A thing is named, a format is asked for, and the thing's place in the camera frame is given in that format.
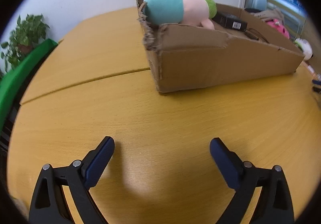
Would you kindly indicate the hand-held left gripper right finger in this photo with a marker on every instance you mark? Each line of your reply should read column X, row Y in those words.
column 225, row 161

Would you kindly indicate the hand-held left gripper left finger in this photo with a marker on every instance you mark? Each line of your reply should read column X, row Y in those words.
column 100, row 161

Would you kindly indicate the brown cardboard box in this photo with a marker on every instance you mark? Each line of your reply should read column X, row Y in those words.
column 213, row 63

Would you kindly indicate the black charger box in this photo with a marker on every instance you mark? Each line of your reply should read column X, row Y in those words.
column 229, row 20

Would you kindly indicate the dark small object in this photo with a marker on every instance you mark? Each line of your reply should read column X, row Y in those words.
column 316, row 86

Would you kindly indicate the white green round toy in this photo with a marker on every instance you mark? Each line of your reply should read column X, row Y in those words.
column 304, row 48

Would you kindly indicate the green potted plant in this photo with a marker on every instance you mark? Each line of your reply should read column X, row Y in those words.
column 27, row 30

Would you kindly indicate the beige printed cloth toy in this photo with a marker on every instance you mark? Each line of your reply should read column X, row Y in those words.
column 270, row 14

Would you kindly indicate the teal pink green plush toy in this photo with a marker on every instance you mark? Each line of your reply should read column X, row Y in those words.
column 165, row 8

